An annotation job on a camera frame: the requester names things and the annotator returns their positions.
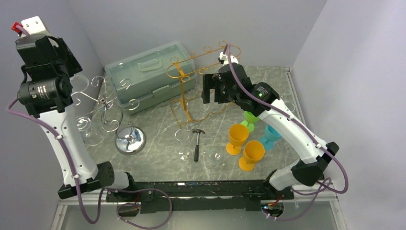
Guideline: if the green wine glass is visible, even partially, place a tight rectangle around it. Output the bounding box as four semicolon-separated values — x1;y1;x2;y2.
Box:
241;111;259;133

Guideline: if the orange wine glass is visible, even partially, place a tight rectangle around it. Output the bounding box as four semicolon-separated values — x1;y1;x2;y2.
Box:
238;140;265;172
226;124;249;156

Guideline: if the clear glass chrome rack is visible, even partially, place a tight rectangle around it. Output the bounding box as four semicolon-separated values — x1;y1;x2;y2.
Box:
76;115;105;146
69;73;89;93
175;129;192;161

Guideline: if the blue wine glass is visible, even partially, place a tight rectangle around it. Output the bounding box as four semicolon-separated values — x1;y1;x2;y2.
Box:
259;125;282;151

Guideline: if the clear wine glass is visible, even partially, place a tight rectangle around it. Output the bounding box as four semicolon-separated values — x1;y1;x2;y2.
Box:
284;101;296;113

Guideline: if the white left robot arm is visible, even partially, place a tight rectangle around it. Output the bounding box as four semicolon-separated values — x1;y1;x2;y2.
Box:
15;34;138;201

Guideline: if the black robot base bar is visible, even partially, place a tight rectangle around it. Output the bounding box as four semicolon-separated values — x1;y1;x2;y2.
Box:
106;180;294;214

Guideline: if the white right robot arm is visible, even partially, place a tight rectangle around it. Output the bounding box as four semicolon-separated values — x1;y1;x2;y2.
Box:
202;69;339;199

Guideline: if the chrome tree glass rack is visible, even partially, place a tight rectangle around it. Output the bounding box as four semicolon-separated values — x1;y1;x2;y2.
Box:
71;76;146;155

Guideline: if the clear plastic storage box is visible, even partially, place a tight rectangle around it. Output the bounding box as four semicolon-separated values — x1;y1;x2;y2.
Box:
104;41;197;115

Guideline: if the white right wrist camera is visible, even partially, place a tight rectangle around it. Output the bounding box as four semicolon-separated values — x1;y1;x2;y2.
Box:
218;52;239;67

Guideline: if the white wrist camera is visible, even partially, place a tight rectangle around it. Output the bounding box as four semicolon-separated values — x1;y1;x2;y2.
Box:
11;16;51;37
218;52;239;67

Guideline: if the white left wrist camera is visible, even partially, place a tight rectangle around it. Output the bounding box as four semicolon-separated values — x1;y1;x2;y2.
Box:
11;16;51;37

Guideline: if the gold wire glass rack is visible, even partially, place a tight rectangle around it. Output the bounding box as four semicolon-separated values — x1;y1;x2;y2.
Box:
167;40;241;128

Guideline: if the black handled hammer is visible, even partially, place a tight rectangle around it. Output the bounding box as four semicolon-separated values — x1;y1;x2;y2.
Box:
192;129;205;162

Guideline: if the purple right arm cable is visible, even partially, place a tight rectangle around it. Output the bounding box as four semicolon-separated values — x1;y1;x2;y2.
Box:
223;43;349;195

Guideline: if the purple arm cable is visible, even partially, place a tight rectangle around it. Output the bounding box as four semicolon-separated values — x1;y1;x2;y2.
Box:
223;43;349;195
5;98;105;225

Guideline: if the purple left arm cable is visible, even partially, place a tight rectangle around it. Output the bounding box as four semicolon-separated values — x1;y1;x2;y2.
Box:
5;98;105;225

